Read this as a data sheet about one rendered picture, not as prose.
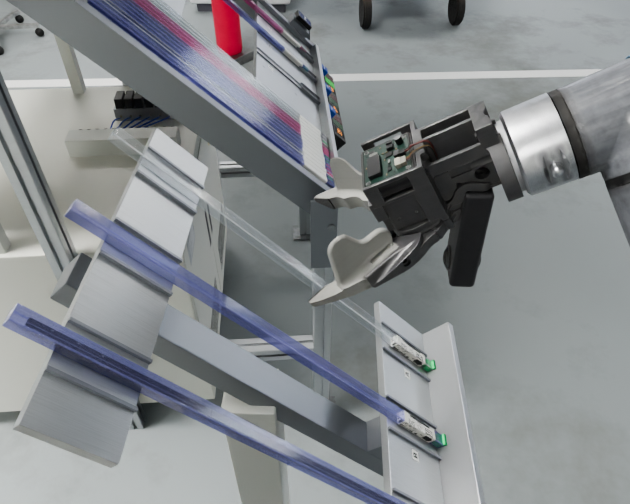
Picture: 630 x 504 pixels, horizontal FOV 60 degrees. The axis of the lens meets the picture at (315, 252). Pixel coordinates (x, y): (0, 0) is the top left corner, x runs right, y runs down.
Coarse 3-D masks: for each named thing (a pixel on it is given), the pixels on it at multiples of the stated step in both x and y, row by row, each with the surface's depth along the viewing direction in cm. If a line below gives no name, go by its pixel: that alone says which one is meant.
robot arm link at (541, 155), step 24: (504, 120) 43; (528, 120) 42; (552, 120) 41; (504, 144) 43; (528, 144) 42; (552, 144) 41; (528, 168) 42; (552, 168) 42; (576, 168) 42; (528, 192) 45
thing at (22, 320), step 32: (32, 320) 36; (64, 352) 37; (96, 352) 38; (128, 384) 39; (160, 384) 41; (192, 416) 42; (224, 416) 44; (256, 448) 46; (288, 448) 47; (320, 480) 49; (352, 480) 51
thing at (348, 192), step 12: (336, 168) 55; (348, 168) 54; (336, 180) 56; (348, 180) 55; (360, 180) 54; (324, 192) 59; (336, 192) 58; (348, 192) 56; (360, 192) 55; (324, 204) 59; (336, 204) 58; (348, 204) 57; (360, 204) 56
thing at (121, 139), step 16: (128, 144) 51; (144, 160) 52; (160, 160) 53; (160, 176) 54; (176, 176) 54; (192, 192) 55; (208, 208) 56; (224, 208) 57; (224, 224) 58; (240, 224) 58; (256, 240) 59; (272, 256) 61; (288, 256) 62; (304, 272) 63; (320, 288) 64; (336, 304) 66; (352, 304) 67; (368, 320) 68; (384, 336) 70
